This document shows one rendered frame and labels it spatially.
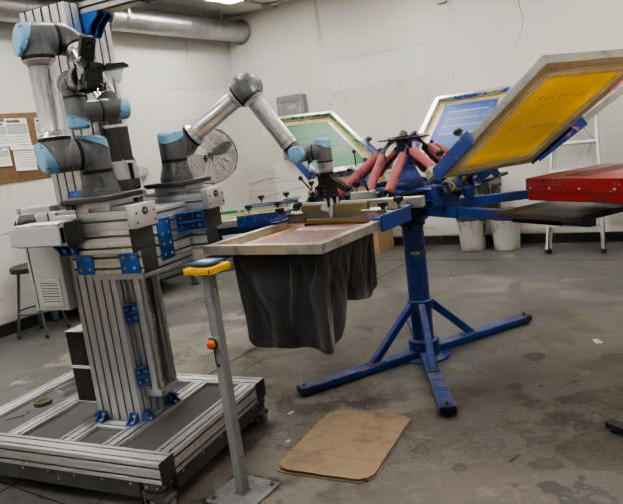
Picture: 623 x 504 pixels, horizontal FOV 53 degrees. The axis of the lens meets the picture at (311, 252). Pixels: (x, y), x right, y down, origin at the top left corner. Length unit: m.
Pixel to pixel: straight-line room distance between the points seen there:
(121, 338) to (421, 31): 5.22
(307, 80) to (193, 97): 1.39
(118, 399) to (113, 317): 0.39
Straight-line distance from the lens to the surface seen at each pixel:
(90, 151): 2.52
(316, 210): 2.97
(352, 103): 7.54
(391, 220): 2.77
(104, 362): 3.00
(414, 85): 7.20
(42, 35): 2.54
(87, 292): 2.94
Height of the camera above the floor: 1.37
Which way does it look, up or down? 10 degrees down
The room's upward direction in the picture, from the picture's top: 7 degrees counter-clockwise
